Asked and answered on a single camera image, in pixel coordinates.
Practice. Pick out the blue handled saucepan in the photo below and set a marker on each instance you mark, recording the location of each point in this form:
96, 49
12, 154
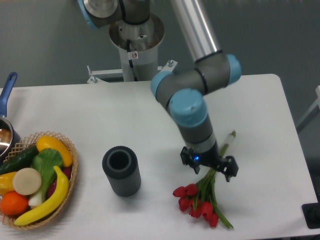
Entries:
8, 136

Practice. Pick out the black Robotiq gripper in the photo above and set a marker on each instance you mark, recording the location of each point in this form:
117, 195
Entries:
210, 158

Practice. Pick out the woven wicker basket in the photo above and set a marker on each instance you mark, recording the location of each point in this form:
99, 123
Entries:
31, 141

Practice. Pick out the dark red vegetable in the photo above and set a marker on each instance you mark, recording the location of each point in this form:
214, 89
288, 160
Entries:
68, 172

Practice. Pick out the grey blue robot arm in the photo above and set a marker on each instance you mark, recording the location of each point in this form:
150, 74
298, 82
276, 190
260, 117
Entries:
180, 94

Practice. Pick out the yellow bell pepper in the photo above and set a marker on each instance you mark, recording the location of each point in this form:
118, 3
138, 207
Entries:
6, 183

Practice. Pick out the black device at edge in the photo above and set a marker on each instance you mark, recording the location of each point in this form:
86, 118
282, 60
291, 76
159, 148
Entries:
311, 212

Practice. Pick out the dark grey ribbed vase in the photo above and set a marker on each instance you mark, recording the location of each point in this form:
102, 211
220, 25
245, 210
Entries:
120, 165

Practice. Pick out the green bok choy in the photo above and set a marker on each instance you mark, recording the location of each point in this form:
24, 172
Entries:
44, 163

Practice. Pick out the green cucumber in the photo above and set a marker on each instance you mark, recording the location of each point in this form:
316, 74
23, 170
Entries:
19, 161

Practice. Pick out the yellow banana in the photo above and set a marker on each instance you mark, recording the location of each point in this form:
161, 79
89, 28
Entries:
50, 205

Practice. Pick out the beige round slice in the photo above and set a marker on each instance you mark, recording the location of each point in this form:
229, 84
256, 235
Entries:
26, 181

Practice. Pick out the orange fruit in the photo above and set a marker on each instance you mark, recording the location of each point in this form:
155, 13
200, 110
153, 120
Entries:
13, 204

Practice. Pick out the red tulip bouquet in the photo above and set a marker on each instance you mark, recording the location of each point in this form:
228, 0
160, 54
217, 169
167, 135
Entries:
200, 200

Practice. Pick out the white frame at right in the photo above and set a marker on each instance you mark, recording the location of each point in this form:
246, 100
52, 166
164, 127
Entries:
312, 111

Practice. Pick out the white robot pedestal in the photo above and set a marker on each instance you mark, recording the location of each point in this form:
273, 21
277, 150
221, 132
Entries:
138, 51

